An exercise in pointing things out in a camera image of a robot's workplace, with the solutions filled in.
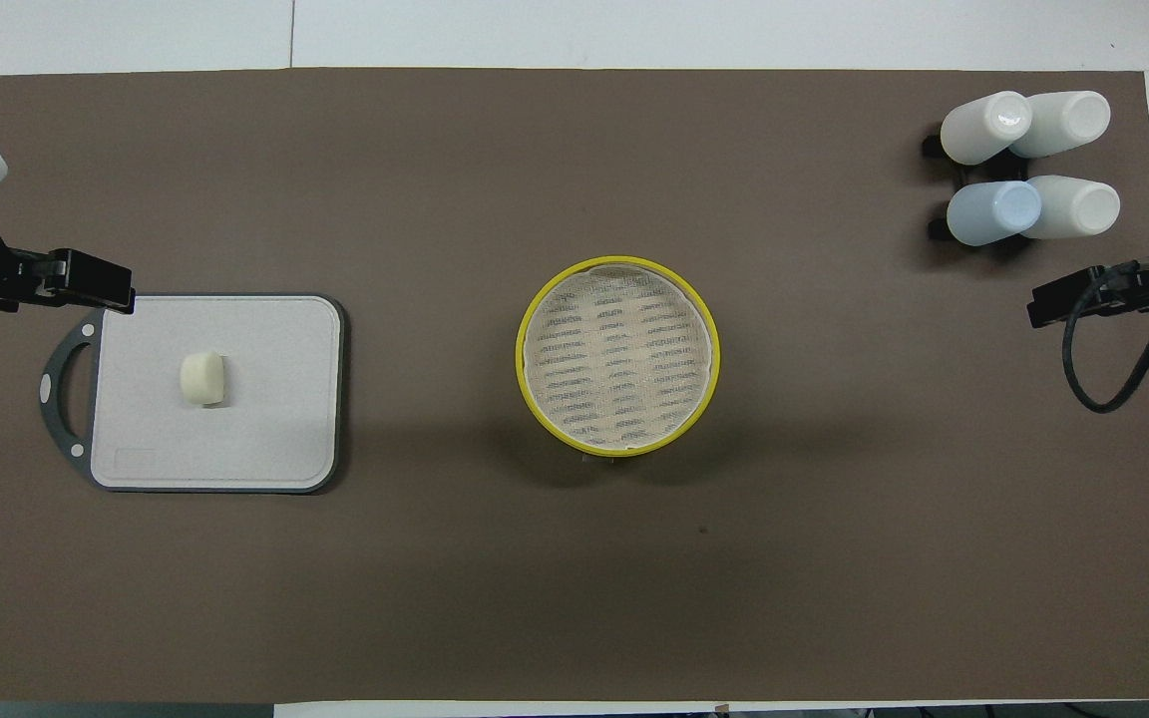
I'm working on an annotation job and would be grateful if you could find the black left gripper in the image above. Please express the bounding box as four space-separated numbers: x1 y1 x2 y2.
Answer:
4 249 136 314

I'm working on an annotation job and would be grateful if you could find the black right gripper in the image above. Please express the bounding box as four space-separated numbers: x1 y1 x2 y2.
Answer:
1027 253 1149 329

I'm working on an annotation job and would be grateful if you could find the cream steamed bun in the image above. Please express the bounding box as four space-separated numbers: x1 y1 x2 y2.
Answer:
180 350 227 408

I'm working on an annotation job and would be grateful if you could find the yellow steamer basket with liner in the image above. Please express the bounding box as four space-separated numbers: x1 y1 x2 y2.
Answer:
515 255 722 459

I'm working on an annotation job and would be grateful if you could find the white mesh steamer liner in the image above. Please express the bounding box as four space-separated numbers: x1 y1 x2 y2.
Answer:
526 266 714 449

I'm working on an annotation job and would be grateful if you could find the white plastic cup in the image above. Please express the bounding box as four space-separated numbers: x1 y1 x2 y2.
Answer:
1021 176 1122 240
1011 90 1112 160

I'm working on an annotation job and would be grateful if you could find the light blue plastic cup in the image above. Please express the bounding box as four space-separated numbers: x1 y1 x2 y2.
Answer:
946 180 1043 247

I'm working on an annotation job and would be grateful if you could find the white cutting board grey rim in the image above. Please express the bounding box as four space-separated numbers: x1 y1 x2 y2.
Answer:
39 293 347 495

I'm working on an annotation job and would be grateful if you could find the cream plastic cup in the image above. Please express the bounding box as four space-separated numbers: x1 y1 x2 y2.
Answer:
940 91 1033 167

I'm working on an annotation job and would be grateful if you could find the black cup rack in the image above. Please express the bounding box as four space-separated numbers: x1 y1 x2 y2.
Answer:
922 124 1034 248

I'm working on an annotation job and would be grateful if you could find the brown table mat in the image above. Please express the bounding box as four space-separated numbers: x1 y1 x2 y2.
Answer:
0 67 1149 705

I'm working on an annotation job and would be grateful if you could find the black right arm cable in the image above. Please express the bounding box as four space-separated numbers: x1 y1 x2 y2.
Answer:
1061 261 1149 415

